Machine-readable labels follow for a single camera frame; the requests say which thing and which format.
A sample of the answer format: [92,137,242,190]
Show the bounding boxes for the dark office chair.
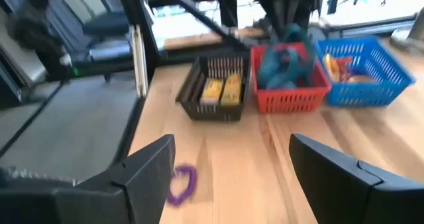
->
[54,0,133,64]

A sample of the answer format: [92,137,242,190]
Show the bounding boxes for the purple spiral hair tie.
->
[165,164,199,207]

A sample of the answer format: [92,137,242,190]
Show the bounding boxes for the silver metal bracket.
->
[129,24,149,98]

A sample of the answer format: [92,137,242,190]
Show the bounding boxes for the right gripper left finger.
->
[0,133,176,224]

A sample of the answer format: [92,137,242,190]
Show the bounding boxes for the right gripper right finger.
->
[289,133,424,224]

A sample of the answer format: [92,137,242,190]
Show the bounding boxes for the red plastic basket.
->
[250,41,332,115]

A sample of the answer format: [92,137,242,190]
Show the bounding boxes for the thin blue rubber band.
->
[284,23,317,85]

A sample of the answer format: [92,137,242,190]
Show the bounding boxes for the blue plastic basket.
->
[316,36,417,108]

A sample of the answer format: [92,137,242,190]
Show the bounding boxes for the black plastic basket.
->
[175,53,252,123]

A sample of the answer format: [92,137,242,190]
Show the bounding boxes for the yellow spiral hair tie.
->
[323,53,339,83]

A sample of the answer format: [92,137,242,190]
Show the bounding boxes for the black aluminium table frame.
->
[114,0,256,85]

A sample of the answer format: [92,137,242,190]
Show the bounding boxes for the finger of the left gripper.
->
[264,8,288,42]
[293,8,315,36]

